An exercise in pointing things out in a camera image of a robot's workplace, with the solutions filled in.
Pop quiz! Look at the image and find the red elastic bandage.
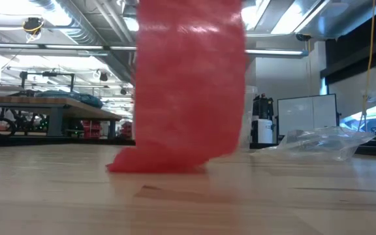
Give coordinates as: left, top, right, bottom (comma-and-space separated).
106, 0, 247, 174

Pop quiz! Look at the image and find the clear plastic zip bag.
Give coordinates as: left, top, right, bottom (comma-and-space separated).
249, 126, 376, 163

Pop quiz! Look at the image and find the red storage bin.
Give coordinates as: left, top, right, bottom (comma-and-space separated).
121, 121, 134, 140
79, 119, 103, 138

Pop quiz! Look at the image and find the black-topped white canister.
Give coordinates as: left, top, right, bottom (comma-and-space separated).
251, 93, 275, 144

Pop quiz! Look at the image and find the teal cloth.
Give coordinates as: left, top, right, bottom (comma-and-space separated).
35, 90, 104, 109

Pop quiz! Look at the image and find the long ceiling light bar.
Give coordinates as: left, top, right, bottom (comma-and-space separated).
0, 41, 309, 59

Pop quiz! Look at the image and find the wooden background workbench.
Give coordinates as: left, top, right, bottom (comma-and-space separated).
0, 95, 123, 138

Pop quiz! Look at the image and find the white board with black frame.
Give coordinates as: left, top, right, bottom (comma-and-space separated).
277, 93, 338, 136

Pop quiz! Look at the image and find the ribbed silver ventilation duct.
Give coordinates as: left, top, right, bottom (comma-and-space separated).
27, 0, 140, 82

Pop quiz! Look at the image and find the black background gantry frame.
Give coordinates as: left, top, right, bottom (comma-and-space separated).
20, 70, 76, 92

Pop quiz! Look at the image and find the black hose loop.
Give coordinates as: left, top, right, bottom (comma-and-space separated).
0, 116, 18, 137

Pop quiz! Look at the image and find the large smooth silver duct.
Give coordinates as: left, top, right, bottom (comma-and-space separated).
287, 0, 376, 42

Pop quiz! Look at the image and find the black ceiling cable reel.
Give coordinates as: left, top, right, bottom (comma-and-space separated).
22, 17, 45, 36

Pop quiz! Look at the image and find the yellow cable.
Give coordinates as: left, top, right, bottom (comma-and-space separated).
357, 0, 376, 130

